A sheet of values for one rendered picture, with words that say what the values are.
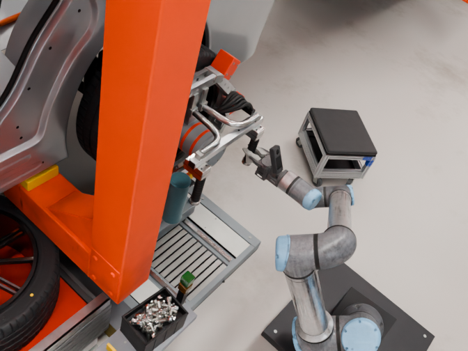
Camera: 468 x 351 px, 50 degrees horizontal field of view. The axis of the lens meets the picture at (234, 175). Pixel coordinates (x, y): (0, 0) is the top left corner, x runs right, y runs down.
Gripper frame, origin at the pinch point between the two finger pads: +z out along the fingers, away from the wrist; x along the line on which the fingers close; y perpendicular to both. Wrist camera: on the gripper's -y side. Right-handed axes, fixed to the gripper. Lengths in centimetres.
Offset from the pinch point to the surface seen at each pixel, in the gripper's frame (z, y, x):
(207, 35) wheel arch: 46, -21, 19
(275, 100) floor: 55, 83, 139
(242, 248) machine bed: -13, 75, 11
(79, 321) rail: 2, 44, -86
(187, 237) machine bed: 13, 77, -5
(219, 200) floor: 20, 83, 33
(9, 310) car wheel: 18, 32, -104
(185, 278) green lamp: -20, 17, -57
